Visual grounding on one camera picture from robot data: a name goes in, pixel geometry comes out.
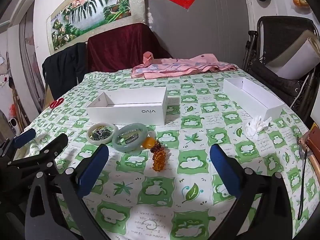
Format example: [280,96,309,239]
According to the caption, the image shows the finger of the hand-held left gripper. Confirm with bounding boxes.
[0,128,37,161]
[7,133,69,180]

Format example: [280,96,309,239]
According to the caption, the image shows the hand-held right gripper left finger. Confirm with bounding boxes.
[25,144,110,240]

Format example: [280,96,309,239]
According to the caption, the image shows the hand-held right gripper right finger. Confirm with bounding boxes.
[209,144,300,240]

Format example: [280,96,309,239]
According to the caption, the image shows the pale jade bangle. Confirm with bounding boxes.
[87,122,119,144]

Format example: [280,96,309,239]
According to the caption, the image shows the dark bead bracelet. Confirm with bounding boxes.
[90,127,113,140]

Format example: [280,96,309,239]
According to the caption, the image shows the silver framed pendant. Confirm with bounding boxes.
[124,132,140,144]

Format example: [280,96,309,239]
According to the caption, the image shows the amber yellow ring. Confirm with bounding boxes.
[141,137,156,148]

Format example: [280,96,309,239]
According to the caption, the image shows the amber bead bracelet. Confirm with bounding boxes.
[150,141,170,173]

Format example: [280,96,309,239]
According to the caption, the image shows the white cardboard box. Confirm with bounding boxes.
[86,86,167,125]

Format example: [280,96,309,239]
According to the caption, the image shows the small white device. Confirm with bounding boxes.
[7,119,19,135]

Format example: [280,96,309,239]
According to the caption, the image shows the crumpled white tissue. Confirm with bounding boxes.
[244,116,270,139]

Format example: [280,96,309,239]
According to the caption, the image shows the green white checked tablecloth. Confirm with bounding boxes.
[15,67,320,240]

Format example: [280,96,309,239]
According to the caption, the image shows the black garment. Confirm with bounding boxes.
[42,42,88,100]

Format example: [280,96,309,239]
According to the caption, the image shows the white box lid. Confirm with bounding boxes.
[222,77,285,120]

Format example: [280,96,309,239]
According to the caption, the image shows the brown wooden box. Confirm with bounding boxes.
[299,129,320,160]

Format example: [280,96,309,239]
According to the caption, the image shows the dark red velvet cloth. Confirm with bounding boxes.
[87,22,173,73]

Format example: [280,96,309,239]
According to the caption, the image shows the pink floral cloth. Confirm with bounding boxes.
[131,51,239,79]

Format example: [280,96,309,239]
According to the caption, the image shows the white board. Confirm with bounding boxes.
[265,30,320,79]

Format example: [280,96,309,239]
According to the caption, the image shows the waterfall landscape painting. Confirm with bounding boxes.
[47,0,143,55]

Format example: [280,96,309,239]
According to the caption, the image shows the black folding chair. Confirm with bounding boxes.
[241,16,320,110]

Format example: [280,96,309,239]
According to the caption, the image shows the red handled scissors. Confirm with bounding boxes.
[48,98,65,115]

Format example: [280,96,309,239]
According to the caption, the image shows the black cable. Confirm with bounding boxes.
[297,142,309,220]

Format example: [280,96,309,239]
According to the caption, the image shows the white cable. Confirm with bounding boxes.
[291,75,310,108]

